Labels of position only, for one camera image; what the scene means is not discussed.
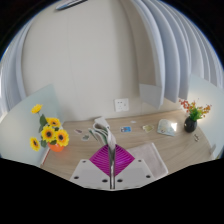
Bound small grey partition panel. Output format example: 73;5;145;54
139;83;165;110

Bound black round vase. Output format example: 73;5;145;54
183;116;198;134

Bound long ceiling light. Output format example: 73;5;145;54
54;0;88;10

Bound yellow-green sticker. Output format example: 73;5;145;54
142;124;155;134

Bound white pleated curtain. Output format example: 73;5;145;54
0;18;36;116
131;0;224;104

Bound orange and green artificial flowers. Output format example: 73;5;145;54
178;98;212;122

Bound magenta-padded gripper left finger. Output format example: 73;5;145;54
69;144;113;191

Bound orange round vase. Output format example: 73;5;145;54
47;141;65;153

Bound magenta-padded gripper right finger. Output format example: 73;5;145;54
112;144;155;191

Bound white wall socket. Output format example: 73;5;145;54
114;97;130;113

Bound frosted glass desk partition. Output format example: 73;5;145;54
0;83;63;168
188;73;224;158

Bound beige towel with green edge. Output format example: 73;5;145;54
88;116;169;179

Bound yellow artificial sunflower bunch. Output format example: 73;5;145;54
29;103;70;152

